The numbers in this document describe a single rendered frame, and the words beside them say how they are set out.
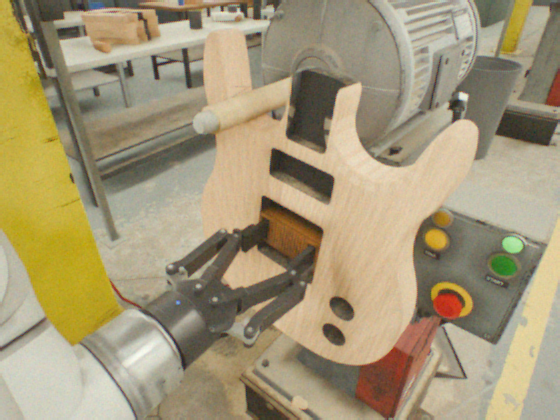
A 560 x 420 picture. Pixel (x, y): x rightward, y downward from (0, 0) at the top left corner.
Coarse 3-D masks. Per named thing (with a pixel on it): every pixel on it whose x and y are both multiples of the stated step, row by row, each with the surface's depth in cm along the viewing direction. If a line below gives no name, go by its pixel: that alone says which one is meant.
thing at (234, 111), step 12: (276, 84) 49; (288, 84) 50; (240, 96) 45; (252, 96) 46; (264, 96) 47; (276, 96) 48; (204, 108) 43; (216, 108) 42; (228, 108) 43; (240, 108) 44; (252, 108) 46; (264, 108) 47; (228, 120) 43; (240, 120) 45; (216, 132) 43
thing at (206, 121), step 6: (198, 114) 42; (204, 114) 42; (210, 114) 42; (198, 120) 41; (204, 120) 41; (210, 120) 42; (216, 120) 42; (198, 126) 42; (204, 126) 41; (210, 126) 42; (216, 126) 43; (204, 132) 42
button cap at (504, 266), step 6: (492, 258) 50; (498, 258) 49; (504, 258) 49; (492, 264) 50; (498, 264) 50; (504, 264) 49; (510, 264) 49; (498, 270) 50; (504, 270) 50; (510, 270) 49
